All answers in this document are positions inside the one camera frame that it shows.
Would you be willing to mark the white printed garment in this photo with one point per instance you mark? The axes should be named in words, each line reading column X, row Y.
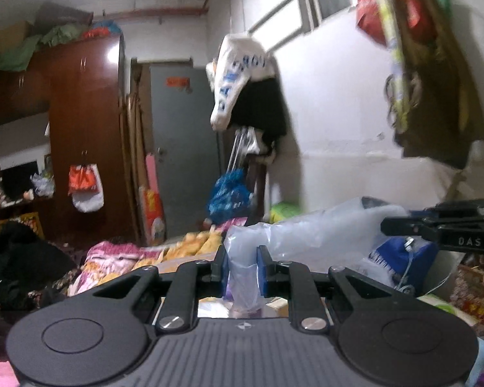
column 230, row 84

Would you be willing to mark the clear plastic bag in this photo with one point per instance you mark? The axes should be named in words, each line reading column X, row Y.
column 306, row 234

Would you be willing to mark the cardboard box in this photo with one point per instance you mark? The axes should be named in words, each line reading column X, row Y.
column 8, row 37

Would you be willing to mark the red hanging plastic bag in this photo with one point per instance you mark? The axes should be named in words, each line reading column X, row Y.
column 369, row 20

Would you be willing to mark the black garment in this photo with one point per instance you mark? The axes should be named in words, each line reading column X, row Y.
column 262, row 109

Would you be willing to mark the green and white carton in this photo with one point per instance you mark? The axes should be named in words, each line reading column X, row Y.
column 443, row 307

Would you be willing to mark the yellow patterned strip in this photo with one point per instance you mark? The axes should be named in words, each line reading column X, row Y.
column 393, row 48

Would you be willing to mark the grey bundle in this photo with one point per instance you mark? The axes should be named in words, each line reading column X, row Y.
column 64, row 15

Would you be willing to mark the red printed cloth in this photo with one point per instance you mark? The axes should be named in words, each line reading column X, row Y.
column 480, row 294

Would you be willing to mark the pink floral blanket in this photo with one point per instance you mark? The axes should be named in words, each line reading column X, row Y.
column 109, row 258

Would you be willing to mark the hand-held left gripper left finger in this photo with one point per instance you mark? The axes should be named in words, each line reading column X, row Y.
column 224, row 272

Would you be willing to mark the grey door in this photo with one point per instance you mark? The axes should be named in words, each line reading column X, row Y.
column 185, row 149

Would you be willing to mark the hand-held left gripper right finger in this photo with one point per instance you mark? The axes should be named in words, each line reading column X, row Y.
column 262, row 274

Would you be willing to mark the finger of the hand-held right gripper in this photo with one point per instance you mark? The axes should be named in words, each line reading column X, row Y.
column 447, row 209
column 411, row 226

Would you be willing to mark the orange and white bag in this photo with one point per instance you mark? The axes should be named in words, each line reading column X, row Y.
column 82, row 181

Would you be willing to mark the metal folding rack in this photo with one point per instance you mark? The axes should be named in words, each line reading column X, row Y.
column 240, row 149

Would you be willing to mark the pink board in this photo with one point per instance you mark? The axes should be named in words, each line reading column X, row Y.
column 152, row 173

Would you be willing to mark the red and yellow printed bag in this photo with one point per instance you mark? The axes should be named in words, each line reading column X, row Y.
column 153, row 217

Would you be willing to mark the green cloth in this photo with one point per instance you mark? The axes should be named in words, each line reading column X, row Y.
column 20, row 54

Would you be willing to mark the white plastic bag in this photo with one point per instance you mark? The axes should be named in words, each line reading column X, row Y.
column 42, row 183

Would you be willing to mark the black clothing pile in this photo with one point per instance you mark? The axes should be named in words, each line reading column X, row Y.
column 20, row 262

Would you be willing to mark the brown wooden wardrobe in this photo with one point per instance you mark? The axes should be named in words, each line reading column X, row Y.
column 84, row 109

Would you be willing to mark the wooden boards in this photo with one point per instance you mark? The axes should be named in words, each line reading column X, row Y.
column 135, row 149

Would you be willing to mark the black monitor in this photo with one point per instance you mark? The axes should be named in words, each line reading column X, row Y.
column 18, row 179

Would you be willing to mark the yellow-green box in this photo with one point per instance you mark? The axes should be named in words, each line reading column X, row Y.
column 284, row 211

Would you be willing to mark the blue plastic bag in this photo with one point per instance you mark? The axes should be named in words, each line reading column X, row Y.
column 226, row 197

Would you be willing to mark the yellow floral cloth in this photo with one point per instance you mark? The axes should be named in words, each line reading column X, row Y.
column 193, row 246

